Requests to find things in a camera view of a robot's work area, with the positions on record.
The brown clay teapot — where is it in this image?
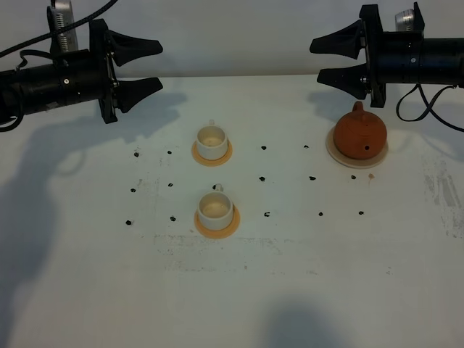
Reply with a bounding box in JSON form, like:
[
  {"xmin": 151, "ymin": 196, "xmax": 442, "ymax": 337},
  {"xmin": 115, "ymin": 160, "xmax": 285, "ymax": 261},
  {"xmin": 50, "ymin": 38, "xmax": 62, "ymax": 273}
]
[{"xmin": 333, "ymin": 101, "xmax": 387, "ymax": 160}]

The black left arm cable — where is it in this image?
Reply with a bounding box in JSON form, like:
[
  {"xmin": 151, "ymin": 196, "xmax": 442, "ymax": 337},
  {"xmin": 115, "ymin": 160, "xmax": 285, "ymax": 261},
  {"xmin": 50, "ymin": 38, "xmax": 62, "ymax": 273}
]
[{"xmin": 0, "ymin": 0, "xmax": 119, "ymax": 59}]

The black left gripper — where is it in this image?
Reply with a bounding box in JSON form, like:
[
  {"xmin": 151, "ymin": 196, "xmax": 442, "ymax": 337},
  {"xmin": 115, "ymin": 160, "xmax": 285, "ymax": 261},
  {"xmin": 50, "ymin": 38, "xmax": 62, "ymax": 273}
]
[{"xmin": 54, "ymin": 19, "xmax": 163, "ymax": 124}]

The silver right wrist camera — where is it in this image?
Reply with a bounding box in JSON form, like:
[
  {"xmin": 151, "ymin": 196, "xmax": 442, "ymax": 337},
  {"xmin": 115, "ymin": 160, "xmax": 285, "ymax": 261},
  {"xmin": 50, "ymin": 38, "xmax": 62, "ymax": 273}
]
[{"xmin": 395, "ymin": 1, "xmax": 425, "ymax": 32}]

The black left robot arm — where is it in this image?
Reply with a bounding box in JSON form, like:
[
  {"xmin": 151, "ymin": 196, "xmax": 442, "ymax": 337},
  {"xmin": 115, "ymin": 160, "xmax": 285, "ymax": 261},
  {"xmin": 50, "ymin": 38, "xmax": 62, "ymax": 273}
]
[{"xmin": 1, "ymin": 19, "xmax": 163, "ymax": 131}]

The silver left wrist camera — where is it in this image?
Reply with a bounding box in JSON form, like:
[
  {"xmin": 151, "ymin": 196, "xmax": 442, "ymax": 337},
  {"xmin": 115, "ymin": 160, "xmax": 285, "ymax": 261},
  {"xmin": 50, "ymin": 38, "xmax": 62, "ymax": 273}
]
[{"xmin": 47, "ymin": 0, "xmax": 78, "ymax": 54}]

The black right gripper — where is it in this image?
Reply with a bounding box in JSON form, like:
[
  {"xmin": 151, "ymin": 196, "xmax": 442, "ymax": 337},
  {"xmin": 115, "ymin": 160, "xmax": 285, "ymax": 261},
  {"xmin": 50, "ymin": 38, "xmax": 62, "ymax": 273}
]
[{"xmin": 310, "ymin": 4, "xmax": 424, "ymax": 107}]

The orange cup coaster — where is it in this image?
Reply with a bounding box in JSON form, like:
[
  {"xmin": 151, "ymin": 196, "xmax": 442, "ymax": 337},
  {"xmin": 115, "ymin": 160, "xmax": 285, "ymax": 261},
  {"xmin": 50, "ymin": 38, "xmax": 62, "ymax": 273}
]
[
  {"xmin": 194, "ymin": 206, "xmax": 241, "ymax": 239},
  {"xmin": 191, "ymin": 141, "xmax": 233, "ymax": 167}
]

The beige round teapot coaster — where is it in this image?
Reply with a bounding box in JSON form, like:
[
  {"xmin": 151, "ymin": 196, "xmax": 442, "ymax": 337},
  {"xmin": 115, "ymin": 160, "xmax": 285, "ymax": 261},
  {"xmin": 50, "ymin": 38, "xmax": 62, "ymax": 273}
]
[{"xmin": 326, "ymin": 127, "xmax": 389, "ymax": 169}]

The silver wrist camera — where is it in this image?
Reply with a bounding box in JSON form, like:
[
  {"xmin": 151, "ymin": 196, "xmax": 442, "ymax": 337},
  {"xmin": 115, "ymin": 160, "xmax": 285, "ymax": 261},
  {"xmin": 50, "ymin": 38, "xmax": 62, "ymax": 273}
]
[
  {"xmin": 395, "ymin": 1, "xmax": 425, "ymax": 32},
  {"xmin": 47, "ymin": 0, "xmax": 78, "ymax": 54}
]

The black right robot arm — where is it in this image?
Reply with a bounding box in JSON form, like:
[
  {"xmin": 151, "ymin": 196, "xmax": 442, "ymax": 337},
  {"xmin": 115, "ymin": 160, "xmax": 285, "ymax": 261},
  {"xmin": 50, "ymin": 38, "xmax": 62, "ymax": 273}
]
[{"xmin": 310, "ymin": 4, "xmax": 463, "ymax": 108}]

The orange far cup coaster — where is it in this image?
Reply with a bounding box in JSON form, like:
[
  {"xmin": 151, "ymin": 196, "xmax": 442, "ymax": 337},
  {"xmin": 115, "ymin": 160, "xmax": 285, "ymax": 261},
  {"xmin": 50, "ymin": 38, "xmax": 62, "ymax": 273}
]
[{"xmin": 191, "ymin": 141, "xmax": 233, "ymax": 167}]

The white near teacup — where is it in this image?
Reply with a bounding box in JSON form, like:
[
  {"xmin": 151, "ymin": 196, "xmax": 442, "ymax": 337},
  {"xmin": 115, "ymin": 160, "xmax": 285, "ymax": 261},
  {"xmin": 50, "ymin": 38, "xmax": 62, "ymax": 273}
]
[{"xmin": 197, "ymin": 183, "xmax": 233, "ymax": 231}]

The white teacup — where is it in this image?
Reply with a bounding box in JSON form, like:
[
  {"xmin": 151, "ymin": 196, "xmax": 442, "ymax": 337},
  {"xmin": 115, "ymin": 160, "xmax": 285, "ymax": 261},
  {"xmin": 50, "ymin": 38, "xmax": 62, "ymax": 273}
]
[
  {"xmin": 196, "ymin": 120, "xmax": 228, "ymax": 160},
  {"xmin": 197, "ymin": 183, "xmax": 233, "ymax": 231}
]

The white far teacup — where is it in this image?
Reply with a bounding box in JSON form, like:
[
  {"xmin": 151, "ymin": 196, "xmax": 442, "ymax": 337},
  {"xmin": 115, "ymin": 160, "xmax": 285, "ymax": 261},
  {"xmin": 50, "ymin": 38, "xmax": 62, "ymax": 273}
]
[{"xmin": 196, "ymin": 120, "xmax": 228, "ymax": 160}]

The orange near cup coaster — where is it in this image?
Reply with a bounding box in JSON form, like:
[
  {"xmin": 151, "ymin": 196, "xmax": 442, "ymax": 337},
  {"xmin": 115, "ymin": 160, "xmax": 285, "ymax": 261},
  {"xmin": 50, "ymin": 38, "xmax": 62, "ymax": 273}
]
[{"xmin": 194, "ymin": 206, "xmax": 241, "ymax": 239}]

